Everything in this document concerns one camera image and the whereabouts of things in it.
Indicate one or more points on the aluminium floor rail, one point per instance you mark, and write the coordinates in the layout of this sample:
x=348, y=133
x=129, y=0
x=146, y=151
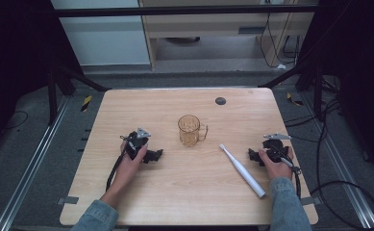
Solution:
x=344, y=166
x=30, y=163

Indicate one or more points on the yellow black striped tape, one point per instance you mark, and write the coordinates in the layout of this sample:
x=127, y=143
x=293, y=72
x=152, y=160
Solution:
x=86, y=103
x=293, y=100

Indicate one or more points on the grey tape strip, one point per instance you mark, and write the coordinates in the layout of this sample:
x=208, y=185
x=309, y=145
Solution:
x=67, y=200
x=311, y=201

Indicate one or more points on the person's left hand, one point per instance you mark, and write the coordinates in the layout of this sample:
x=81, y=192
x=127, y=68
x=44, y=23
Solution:
x=128, y=168

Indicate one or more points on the person's right hand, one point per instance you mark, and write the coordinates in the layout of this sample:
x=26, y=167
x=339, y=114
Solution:
x=277, y=170

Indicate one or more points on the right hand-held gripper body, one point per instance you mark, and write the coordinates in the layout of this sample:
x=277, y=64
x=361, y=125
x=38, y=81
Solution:
x=276, y=149

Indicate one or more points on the white plug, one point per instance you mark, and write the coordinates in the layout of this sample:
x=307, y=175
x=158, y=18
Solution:
x=281, y=66

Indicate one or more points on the grey round table grommet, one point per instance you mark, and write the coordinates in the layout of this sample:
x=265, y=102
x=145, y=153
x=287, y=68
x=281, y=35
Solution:
x=220, y=101

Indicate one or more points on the white electric toothbrush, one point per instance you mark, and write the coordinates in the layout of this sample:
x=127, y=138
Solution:
x=244, y=171

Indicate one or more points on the amber transparent cup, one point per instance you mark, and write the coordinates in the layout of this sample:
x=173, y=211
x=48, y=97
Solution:
x=189, y=134

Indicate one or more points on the dark curtain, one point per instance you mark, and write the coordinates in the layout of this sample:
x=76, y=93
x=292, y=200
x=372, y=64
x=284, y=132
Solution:
x=14, y=57
x=357, y=64

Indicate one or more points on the black horizontal bar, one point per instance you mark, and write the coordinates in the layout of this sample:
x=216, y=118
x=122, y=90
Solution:
x=175, y=11

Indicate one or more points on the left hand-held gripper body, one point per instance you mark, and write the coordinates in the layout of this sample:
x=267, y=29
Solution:
x=133, y=142

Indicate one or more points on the black metal stand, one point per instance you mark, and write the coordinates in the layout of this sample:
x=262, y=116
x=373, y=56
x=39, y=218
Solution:
x=318, y=93
x=52, y=96

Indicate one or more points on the white cabinet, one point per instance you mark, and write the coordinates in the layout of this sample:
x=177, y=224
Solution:
x=104, y=38

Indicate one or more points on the light wooden desk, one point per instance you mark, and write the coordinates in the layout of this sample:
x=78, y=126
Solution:
x=207, y=25

